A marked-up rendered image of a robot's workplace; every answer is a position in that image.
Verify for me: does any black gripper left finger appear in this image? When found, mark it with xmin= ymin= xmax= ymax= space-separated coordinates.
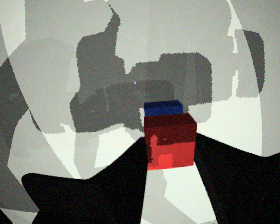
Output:
xmin=21 ymin=136 xmax=147 ymax=224

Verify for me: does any blue block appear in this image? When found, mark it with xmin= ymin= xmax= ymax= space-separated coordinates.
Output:
xmin=144 ymin=99 xmax=184 ymax=117

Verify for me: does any red block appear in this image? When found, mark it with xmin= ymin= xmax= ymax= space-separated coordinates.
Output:
xmin=144 ymin=113 xmax=197 ymax=171

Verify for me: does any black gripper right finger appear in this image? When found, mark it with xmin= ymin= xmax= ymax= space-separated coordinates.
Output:
xmin=194 ymin=132 xmax=280 ymax=224

